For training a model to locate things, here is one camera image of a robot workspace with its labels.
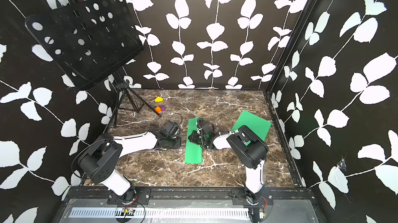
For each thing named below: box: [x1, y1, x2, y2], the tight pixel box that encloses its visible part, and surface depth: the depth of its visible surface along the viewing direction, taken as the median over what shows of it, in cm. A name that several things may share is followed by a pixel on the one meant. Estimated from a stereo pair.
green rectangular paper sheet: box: [184, 116, 203, 164], surface depth 90 cm
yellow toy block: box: [154, 96, 164, 103], surface depth 116 cm
